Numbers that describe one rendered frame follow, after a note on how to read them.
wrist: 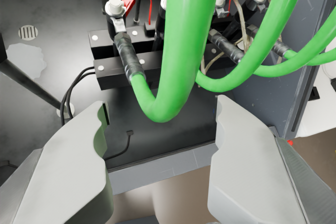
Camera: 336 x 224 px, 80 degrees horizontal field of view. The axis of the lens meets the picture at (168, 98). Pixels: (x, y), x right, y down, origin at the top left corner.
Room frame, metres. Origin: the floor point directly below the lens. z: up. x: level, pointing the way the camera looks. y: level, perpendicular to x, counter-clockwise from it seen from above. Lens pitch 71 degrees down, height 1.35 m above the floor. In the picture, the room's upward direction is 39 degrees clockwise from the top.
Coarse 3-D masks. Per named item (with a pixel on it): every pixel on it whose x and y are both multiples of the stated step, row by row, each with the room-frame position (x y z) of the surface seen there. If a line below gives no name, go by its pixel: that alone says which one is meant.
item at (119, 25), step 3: (111, 18) 0.13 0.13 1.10; (114, 18) 0.13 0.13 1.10; (120, 18) 0.13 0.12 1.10; (114, 21) 0.12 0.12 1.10; (117, 21) 0.13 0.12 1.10; (120, 21) 0.13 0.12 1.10; (123, 21) 0.13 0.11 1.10; (114, 24) 0.12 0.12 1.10; (117, 24) 0.12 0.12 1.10; (120, 24) 0.13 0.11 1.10; (123, 24) 0.13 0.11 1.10; (114, 27) 0.12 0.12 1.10; (117, 27) 0.12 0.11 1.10; (120, 27) 0.12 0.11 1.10; (123, 27) 0.13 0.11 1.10; (117, 30) 0.12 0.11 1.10
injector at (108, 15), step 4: (108, 4) 0.14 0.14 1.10; (124, 8) 0.15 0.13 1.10; (108, 12) 0.13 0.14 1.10; (124, 12) 0.14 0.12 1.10; (108, 16) 0.13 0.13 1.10; (112, 16) 0.13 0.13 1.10; (116, 16) 0.13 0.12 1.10; (120, 16) 0.14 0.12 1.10; (124, 16) 0.14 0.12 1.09; (108, 20) 0.13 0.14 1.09; (112, 20) 0.13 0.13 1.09; (124, 20) 0.14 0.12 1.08; (108, 24) 0.13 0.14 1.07; (112, 24) 0.13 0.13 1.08; (124, 24) 0.14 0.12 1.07; (108, 28) 0.13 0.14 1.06; (112, 28) 0.13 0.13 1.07; (108, 32) 0.13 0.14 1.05; (112, 32) 0.13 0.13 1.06; (112, 36) 0.13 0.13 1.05; (112, 40) 0.13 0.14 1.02; (112, 44) 0.13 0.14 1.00; (116, 48) 0.13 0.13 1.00; (116, 52) 0.13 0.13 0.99
